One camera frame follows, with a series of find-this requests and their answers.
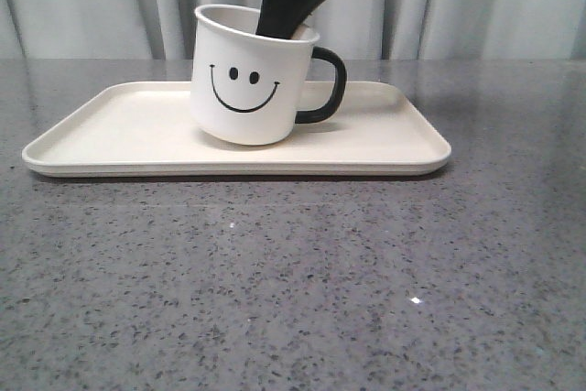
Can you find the white smiley mug black handle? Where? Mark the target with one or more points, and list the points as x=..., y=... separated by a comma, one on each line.
x=246, y=88

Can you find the cream rectangular tray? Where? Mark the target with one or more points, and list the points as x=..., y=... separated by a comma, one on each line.
x=146, y=128

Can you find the grey curtain backdrop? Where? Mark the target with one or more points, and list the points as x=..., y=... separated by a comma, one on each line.
x=355, y=29

